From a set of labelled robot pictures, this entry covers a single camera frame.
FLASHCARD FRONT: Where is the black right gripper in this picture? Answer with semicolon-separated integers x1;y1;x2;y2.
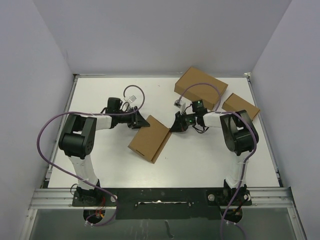
170;110;198;133

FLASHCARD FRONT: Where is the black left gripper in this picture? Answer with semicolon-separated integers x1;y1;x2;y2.
115;106;149;129

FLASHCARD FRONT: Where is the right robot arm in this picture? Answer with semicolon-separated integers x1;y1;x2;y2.
169;100;259;205

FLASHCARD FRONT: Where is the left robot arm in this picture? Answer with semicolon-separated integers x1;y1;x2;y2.
58;97;150;206

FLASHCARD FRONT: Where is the small closed cardboard box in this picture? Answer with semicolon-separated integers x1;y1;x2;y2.
222;93;260;120

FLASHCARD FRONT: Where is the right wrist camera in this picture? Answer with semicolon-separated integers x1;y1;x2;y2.
174;99;186;114

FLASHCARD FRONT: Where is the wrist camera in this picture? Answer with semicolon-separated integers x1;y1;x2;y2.
123;95;137;104
174;99;186;114

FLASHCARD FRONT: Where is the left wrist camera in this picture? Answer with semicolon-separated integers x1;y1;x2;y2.
123;95;137;104

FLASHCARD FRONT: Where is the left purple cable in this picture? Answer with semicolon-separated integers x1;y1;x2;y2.
36;85;147;228

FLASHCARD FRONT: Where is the purple cable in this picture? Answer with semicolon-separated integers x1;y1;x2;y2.
178;83;258;240
36;85;147;228

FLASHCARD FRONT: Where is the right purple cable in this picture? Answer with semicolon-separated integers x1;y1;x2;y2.
178;83;258;240

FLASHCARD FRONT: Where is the aluminium table frame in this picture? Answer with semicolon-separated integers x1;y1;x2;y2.
20;74;307;240

